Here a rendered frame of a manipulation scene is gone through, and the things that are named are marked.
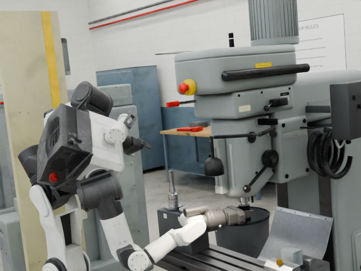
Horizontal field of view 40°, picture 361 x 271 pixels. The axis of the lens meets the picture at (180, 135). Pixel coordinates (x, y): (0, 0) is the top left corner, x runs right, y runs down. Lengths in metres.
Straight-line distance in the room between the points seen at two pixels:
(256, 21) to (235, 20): 5.89
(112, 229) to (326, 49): 5.39
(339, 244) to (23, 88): 2.13
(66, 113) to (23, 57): 1.51
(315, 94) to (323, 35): 4.74
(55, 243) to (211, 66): 1.02
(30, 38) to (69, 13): 8.33
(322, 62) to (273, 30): 4.86
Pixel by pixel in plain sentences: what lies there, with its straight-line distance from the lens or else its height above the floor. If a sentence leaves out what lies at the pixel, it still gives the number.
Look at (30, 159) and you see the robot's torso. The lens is 2.17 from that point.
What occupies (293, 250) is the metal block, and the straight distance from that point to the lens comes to 1.91.
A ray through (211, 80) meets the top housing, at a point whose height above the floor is 1.78.
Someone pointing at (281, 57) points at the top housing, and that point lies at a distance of 1.97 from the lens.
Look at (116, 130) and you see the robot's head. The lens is 1.82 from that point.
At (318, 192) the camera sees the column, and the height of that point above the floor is 1.24.
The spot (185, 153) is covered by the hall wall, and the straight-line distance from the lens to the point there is 9.23.
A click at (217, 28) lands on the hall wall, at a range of 8.27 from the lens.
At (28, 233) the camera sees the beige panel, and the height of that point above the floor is 0.87.
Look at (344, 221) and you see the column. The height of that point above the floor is 1.12.
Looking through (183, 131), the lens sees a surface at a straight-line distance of 7.98.
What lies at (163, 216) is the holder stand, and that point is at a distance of 2.39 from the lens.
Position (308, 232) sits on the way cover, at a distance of 2.29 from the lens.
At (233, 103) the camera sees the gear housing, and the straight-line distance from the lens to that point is 1.80.
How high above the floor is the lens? 1.81
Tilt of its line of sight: 7 degrees down
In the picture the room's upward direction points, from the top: 5 degrees counter-clockwise
